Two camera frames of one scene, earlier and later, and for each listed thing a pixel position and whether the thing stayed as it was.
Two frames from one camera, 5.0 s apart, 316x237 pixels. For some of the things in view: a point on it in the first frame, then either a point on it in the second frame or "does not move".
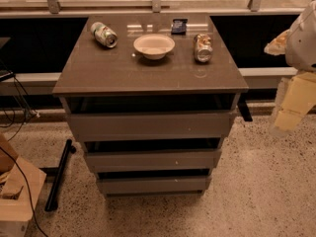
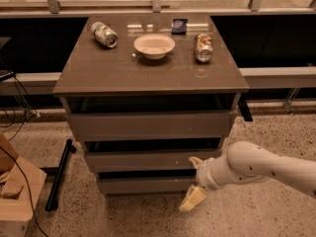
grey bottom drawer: x=154 y=185 does not move
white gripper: x=302 y=46 → x=204 y=175
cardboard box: x=15 y=210 does not move
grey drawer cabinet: x=152 y=96 does not move
